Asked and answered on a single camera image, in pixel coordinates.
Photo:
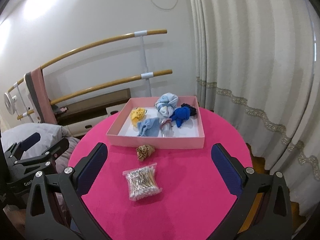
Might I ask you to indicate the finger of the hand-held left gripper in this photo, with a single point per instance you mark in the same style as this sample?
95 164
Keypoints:
31 141
58 147

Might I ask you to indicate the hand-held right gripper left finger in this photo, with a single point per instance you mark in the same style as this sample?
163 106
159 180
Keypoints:
92 170

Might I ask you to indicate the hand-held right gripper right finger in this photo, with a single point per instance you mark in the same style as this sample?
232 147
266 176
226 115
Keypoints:
226 172

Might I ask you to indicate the cotton swab packet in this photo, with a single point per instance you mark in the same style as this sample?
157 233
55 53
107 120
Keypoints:
143 182

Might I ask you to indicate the beige scrunchie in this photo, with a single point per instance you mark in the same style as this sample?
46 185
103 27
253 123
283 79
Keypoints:
146 152

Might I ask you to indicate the pink cardboard box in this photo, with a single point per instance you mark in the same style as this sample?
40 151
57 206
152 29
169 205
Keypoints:
155 142

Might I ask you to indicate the navy scrunchie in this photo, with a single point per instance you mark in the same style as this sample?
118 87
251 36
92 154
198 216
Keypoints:
192 110

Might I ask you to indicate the light blue towel cloth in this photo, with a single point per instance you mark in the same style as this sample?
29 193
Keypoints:
150 127

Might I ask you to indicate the royal blue cloth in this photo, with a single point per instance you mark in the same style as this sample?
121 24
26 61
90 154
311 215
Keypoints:
182 116

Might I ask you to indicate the yellow knitted cloth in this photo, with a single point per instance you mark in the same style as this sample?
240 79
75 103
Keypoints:
138 115

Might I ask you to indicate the clear plastic bag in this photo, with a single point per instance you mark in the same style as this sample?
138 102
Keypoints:
166 128

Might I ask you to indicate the pale blue garment bundle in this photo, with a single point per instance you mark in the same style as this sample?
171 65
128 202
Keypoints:
166 105

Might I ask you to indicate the pink tablecloth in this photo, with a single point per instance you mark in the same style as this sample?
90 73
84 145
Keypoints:
185 180

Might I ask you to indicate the pink and grey mat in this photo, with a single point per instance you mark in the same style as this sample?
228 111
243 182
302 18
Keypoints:
40 97

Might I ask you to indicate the white clip fan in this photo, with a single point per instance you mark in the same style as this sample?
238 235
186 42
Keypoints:
8 102

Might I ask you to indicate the low brown and white cabinet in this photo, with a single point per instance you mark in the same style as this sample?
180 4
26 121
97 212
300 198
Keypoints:
100 105

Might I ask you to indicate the cream curtain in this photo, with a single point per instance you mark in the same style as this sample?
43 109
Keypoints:
250 55

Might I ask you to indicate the short wooden barre rail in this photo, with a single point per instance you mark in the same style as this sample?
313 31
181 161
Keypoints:
112 82

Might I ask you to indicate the long wooden barre rail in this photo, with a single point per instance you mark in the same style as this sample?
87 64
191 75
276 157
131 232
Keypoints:
87 45

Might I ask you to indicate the white barre post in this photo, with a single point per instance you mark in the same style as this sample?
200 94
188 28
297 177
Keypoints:
145 55

